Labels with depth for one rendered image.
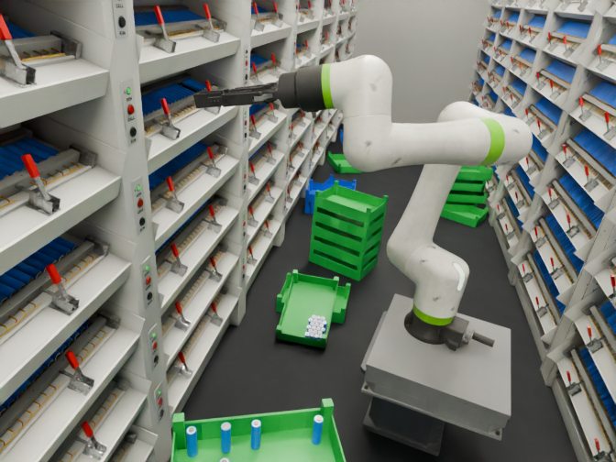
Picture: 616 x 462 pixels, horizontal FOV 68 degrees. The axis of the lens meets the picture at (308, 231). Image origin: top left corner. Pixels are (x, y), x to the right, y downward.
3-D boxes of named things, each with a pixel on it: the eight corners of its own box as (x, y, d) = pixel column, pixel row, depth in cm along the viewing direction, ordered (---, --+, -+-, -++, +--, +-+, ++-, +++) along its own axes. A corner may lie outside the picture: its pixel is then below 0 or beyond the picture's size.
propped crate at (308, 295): (325, 348, 184) (326, 338, 178) (277, 338, 187) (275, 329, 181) (337, 287, 204) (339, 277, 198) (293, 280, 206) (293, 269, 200)
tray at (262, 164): (281, 161, 231) (291, 137, 224) (244, 210, 178) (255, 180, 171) (245, 144, 231) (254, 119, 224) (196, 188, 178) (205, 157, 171)
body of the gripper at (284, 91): (297, 111, 97) (256, 115, 99) (305, 103, 105) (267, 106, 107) (292, 74, 94) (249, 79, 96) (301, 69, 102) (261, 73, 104)
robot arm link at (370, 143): (454, 120, 116) (490, 115, 106) (455, 166, 118) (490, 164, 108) (331, 121, 100) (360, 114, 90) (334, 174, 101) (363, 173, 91)
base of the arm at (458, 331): (494, 340, 139) (500, 324, 136) (484, 368, 128) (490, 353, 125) (412, 306, 150) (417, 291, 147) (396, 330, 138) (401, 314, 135)
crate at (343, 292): (348, 297, 216) (350, 283, 213) (343, 324, 199) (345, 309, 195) (286, 286, 220) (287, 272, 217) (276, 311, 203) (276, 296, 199)
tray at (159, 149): (236, 115, 152) (245, 88, 147) (142, 179, 99) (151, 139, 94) (181, 90, 151) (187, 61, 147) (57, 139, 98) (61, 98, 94)
